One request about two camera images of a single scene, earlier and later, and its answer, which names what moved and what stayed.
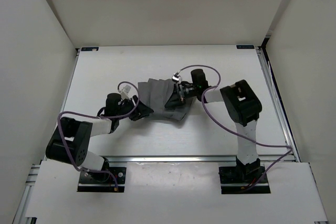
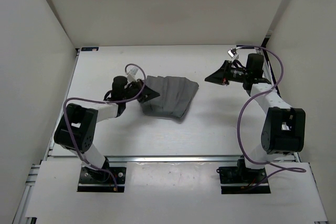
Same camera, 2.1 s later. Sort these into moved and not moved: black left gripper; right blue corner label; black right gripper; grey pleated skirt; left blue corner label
Moved: black left gripper; black right gripper
Not moved: left blue corner label; right blue corner label; grey pleated skirt
